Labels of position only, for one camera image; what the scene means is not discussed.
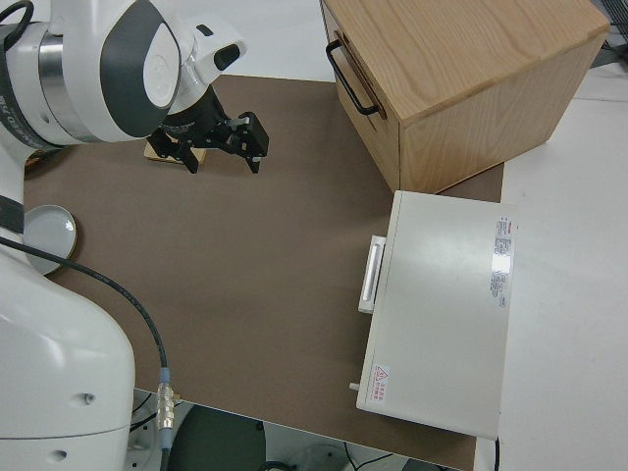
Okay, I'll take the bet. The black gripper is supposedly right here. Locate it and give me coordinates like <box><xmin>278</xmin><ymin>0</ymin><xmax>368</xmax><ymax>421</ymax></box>
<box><xmin>148</xmin><ymin>84</ymin><xmax>271</xmax><ymax>175</ymax></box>

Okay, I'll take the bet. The gray round plate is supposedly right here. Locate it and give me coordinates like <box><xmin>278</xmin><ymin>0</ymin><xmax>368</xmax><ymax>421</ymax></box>
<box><xmin>24</xmin><ymin>204</ymin><xmax>79</xmax><ymax>277</ymax></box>

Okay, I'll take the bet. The small wooden block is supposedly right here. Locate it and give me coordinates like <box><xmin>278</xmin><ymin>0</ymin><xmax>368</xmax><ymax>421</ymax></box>
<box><xmin>143</xmin><ymin>140</ymin><xmax>206</xmax><ymax>168</ymax></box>

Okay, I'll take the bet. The brown table mat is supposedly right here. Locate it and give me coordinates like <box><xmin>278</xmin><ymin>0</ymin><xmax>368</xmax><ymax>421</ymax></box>
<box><xmin>22</xmin><ymin>73</ymin><xmax>506</xmax><ymax>465</ymax></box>

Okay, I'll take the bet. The white toaster oven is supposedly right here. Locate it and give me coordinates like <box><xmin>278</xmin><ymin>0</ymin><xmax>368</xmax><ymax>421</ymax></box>
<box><xmin>347</xmin><ymin>189</ymin><xmax>520</xmax><ymax>441</ymax></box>

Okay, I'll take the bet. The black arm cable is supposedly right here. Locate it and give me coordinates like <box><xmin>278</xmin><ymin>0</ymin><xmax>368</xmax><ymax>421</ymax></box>
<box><xmin>0</xmin><ymin>236</ymin><xmax>174</xmax><ymax>471</ymax></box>

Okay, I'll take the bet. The wooden box with black handle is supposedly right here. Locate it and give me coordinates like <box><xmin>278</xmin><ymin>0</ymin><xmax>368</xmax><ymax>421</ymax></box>
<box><xmin>318</xmin><ymin>0</ymin><xmax>611</xmax><ymax>194</ymax></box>

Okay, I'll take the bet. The dark round pedestal base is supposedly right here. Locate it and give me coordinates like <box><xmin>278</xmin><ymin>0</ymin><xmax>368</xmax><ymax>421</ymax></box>
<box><xmin>171</xmin><ymin>406</ymin><xmax>269</xmax><ymax>471</ymax></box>

